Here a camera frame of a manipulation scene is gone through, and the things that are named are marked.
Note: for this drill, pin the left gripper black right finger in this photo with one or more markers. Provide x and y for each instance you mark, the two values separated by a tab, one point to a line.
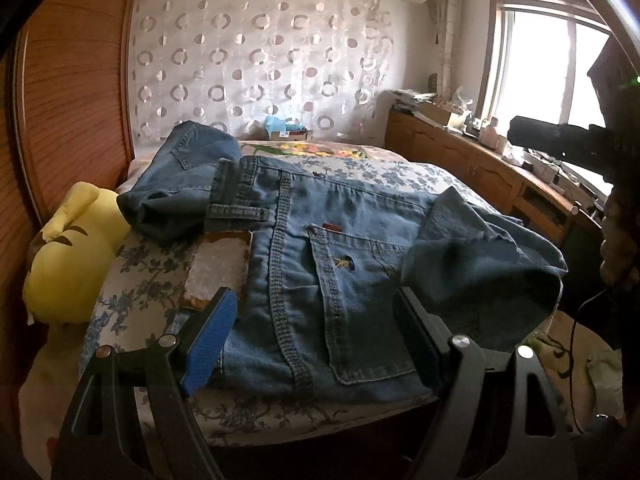
499	417

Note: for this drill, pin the blue denim jeans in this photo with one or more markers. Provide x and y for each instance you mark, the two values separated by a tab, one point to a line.
327	258

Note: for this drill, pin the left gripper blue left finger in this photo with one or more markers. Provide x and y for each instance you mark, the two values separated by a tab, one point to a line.
102	438

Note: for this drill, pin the circle patterned sheer curtain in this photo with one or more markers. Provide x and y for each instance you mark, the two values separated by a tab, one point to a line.
231	64

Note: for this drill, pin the yellow plush toy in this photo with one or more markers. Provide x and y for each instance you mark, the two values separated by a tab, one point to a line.
70	256

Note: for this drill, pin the window with frame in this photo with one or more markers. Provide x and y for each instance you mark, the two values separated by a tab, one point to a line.
537	61

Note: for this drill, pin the rolled patterned curtain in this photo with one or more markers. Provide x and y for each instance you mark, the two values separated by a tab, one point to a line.
448	23

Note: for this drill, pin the wooden louvered wardrobe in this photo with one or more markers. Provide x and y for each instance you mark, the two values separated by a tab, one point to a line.
64	118

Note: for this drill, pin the floral bed cover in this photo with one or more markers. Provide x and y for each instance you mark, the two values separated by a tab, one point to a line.
318	149

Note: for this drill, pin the blue tissue box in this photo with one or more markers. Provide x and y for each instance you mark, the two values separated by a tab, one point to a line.
285	130

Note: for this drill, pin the cardboard box on cabinet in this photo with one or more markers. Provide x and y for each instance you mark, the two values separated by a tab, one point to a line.
441	115

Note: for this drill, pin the pink bottle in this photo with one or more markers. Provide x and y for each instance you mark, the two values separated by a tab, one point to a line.
489	135

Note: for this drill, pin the wooden side cabinet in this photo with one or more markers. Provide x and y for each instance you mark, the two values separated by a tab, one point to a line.
512	190

